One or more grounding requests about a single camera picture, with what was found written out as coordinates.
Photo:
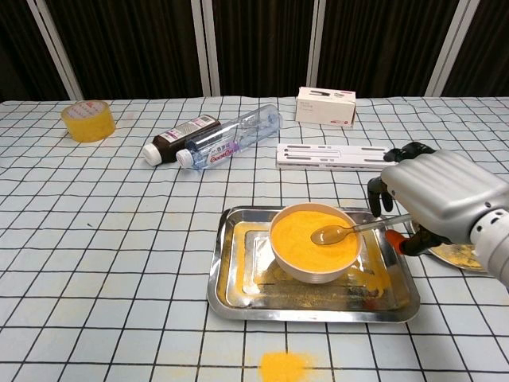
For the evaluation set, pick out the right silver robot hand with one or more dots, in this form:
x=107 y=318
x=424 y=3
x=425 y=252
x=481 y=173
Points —
x=437 y=187

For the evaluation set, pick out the silver spoon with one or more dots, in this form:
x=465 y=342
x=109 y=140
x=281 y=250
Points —
x=326 y=235

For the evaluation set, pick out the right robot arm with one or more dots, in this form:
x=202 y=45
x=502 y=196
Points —
x=495 y=242

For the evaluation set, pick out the small plate with powder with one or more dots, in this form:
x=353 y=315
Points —
x=461 y=256

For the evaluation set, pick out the bowl of yellow powder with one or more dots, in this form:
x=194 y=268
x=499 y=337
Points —
x=294 y=242

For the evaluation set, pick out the stainless steel tray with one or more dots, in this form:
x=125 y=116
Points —
x=302 y=306

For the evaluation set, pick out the white folding stand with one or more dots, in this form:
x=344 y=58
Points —
x=330 y=157

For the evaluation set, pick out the white stapler box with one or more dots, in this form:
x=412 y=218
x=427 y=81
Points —
x=324 y=109

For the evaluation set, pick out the clear plastic water bottle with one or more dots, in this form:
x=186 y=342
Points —
x=234 y=137

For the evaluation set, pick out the dark folding partition screen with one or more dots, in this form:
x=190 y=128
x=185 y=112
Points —
x=258 y=44

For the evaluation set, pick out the spilled yellow powder pile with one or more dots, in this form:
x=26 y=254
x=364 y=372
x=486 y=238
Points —
x=282 y=366

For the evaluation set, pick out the dark brown bottle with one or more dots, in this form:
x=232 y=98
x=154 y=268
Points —
x=175 y=141

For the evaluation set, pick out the checkered tablecloth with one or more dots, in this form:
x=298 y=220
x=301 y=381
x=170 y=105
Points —
x=99 y=258

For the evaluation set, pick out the yellow tape roll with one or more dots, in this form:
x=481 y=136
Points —
x=89 y=125

